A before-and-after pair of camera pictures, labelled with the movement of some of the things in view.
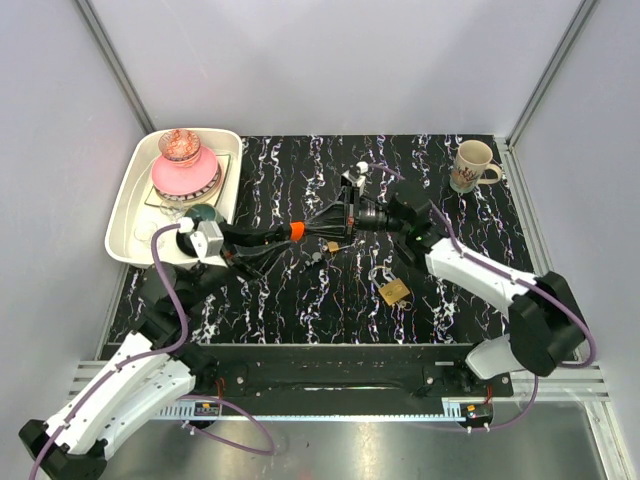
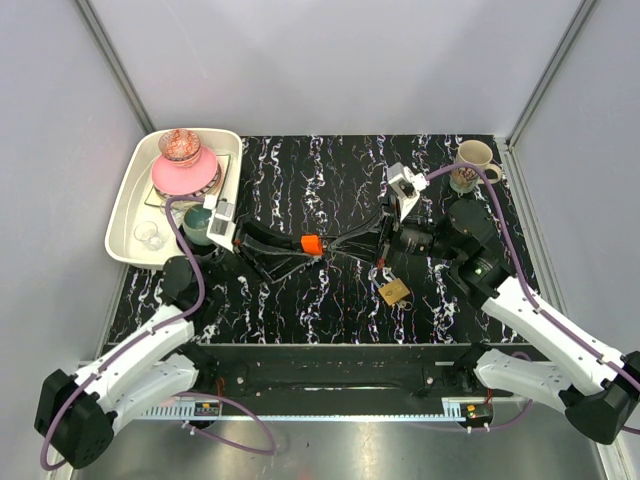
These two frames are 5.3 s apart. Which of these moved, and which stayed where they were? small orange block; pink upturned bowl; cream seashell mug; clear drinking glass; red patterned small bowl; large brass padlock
Moved: small orange block
Stayed: cream seashell mug; red patterned small bowl; pink upturned bowl; clear drinking glass; large brass padlock
